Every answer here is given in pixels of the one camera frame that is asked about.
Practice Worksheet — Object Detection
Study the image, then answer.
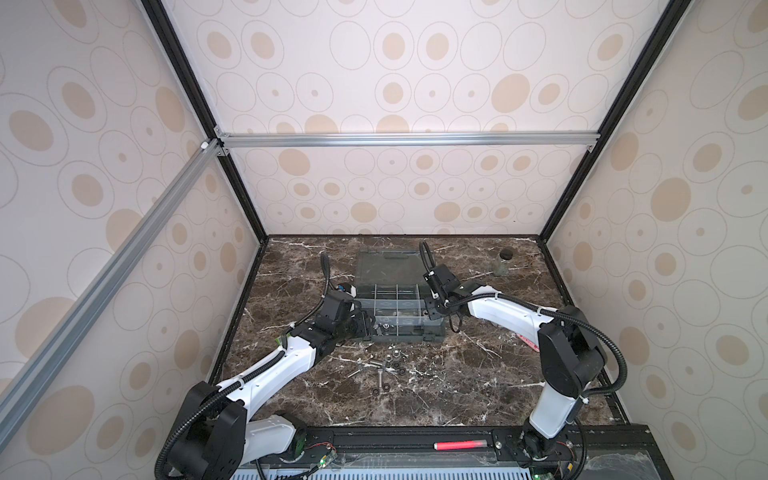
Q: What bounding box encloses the clear grey compartment organizer box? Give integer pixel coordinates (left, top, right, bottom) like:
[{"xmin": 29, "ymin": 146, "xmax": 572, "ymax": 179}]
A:
[{"xmin": 354, "ymin": 250, "xmax": 446, "ymax": 343}]

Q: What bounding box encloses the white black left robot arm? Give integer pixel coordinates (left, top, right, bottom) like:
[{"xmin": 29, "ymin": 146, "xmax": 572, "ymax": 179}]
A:
[{"xmin": 154, "ymin": 281, "xmax": 370, "ymax": 479}]

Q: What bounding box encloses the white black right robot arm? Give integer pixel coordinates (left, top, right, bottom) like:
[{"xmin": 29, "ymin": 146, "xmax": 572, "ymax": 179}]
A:
[{"xmin": 419, "ymin": 241, "xmax": 628, "ymax": 459}]

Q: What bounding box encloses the red marker pen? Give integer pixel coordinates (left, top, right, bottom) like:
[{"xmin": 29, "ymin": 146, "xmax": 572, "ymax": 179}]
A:
[{"xmin": 433, "ymin": 440, "xmax": 488, "ymax": 451}]

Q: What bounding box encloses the spoon with pink handle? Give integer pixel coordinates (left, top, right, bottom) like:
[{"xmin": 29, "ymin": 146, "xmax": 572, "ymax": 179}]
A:
[{"xmin": 515, "ymin": 334, "xmax": 540, "ymax": 353}]

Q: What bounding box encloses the diagonal aluminium frame bar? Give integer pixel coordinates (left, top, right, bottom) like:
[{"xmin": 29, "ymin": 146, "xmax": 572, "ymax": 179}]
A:
[{"xmin": 1, "ymin": 138, "xmax": 223, "ymax": 449}]

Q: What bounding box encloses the horizontal aluminium frame bar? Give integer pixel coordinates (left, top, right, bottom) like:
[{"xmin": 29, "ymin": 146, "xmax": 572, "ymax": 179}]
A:
[{"xmin": 220, "ymin": 130, "xmax": 600, "ymax": 149}]

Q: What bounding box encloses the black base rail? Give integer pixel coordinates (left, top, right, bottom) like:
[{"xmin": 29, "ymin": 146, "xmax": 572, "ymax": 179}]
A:
[{"xmin": 157, "ymin": 424, "xmax": 674, "ymax": 480}]

